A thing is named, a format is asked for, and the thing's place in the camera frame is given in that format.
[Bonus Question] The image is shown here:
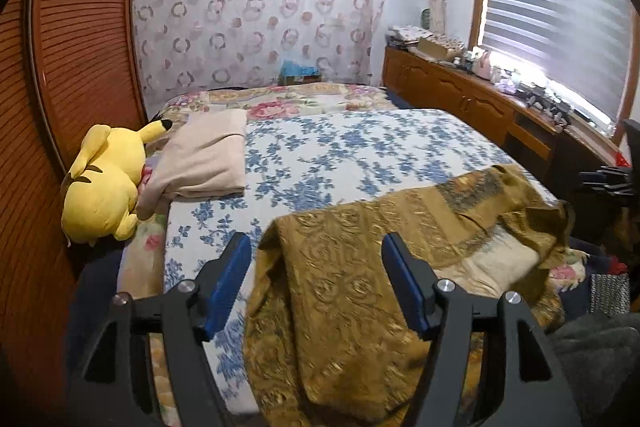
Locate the black white patterned bag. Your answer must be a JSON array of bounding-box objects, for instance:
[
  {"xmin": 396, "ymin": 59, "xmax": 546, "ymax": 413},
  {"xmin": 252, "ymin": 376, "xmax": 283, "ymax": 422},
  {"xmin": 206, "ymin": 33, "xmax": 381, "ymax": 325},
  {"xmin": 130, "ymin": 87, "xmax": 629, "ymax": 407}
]
[{"xmin": 589, "ymin": 274, "xmax": 630, "ymax": 317}]

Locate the yellow Pikachu plush toy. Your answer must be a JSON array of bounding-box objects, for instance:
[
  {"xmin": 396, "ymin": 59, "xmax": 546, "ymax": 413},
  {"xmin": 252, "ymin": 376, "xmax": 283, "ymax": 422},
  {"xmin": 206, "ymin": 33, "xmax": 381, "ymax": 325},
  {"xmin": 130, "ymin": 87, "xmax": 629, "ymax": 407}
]
[{"xmin": 61, "ymin": 119, "xmax": 172, "ymax": 246}]

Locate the pink kettle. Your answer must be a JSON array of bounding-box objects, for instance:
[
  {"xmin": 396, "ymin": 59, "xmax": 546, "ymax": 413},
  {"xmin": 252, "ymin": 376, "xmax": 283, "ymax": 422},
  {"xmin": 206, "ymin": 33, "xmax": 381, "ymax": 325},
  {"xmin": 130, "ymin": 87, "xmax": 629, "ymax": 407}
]
[{"xmin": 473, "ymin": 50, "xmax": 492, "ymax": 80}]

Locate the pink floral quilt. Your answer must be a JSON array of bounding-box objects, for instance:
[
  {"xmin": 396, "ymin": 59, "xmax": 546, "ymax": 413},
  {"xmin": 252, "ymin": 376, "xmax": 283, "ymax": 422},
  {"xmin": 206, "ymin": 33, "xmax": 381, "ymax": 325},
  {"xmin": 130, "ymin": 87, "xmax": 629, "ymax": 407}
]
[{"xmin": 117, "ymin": 82, "xmax": 589, "ymax": 427}]

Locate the mustard patterned garment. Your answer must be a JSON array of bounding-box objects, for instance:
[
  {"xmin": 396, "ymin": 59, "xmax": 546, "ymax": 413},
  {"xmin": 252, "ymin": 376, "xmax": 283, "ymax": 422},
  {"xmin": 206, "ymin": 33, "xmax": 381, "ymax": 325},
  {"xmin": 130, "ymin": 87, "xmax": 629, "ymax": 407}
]
[{"xmin": 243, "ymin": 165, "xmax": 575, "ymax": 426}]

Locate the cardboard box on cabinet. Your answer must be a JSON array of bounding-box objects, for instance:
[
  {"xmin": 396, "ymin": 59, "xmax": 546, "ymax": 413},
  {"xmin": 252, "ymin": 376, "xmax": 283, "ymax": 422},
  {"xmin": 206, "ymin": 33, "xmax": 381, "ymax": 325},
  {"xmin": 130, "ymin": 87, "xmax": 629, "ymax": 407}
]
[{"xmin": 418, "ymin": 38, "xmax": 465, "ymax": 62}]

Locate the folded beige cloth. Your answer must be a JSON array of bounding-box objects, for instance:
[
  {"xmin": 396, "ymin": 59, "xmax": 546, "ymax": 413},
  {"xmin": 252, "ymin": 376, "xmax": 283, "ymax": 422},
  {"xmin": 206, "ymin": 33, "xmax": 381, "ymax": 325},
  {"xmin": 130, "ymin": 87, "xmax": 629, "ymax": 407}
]
[{"xmin": 137, "ymin": 108, "xmax": 247, "ymax": 220}]

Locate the wooden sideboard cabinet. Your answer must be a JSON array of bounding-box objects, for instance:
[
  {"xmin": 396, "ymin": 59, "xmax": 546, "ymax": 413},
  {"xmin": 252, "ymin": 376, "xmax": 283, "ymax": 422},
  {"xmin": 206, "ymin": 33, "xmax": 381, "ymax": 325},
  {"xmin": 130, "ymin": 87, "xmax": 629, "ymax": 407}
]
[{"xmin": 382, "ymin": 46, "xmax": 617, "ymax": 188}]

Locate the blue floral bedsheet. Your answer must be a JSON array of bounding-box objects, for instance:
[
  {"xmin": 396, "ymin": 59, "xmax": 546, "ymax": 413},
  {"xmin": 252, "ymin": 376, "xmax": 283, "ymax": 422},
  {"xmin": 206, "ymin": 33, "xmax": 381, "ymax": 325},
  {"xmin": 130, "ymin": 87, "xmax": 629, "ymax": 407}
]
[{"xmin": 162, "ymin": 107, "xmax": 559, "ymax": 415}]

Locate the zebra window blind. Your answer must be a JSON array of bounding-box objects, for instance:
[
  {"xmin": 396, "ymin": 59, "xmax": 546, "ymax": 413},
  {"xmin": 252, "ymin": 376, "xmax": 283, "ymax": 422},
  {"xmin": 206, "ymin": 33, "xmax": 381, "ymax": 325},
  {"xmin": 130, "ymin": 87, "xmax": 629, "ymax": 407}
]
[{"xmin": 478, "ymin": 0, "xmax": 634, "ymax": 134}]

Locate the box with blue item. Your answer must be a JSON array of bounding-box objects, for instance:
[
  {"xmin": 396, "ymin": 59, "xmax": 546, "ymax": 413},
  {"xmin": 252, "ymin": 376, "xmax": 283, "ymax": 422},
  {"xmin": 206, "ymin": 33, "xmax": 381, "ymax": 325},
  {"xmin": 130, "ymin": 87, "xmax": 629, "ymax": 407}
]
[{"xmin": 278, "ymin": 61, "xmax": 322, "ymax": 86}]

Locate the wooden louvered wardrobe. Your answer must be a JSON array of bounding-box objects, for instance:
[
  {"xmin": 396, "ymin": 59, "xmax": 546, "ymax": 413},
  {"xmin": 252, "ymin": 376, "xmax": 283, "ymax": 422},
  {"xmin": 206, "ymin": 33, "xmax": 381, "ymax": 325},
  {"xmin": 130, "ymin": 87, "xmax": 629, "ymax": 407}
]
[{"xmin": 1, "ymin": 0, "xmax": 145, "ymax": 414}]

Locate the circle patterned sheer curtain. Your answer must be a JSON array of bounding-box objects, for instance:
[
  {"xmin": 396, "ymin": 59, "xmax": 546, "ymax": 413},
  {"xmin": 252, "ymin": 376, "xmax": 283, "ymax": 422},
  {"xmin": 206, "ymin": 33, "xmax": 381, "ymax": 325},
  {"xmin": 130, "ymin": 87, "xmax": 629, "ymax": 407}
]
[{"xmin": 132, "ymin": 0, "xmax": 385, "ymax": 113}]

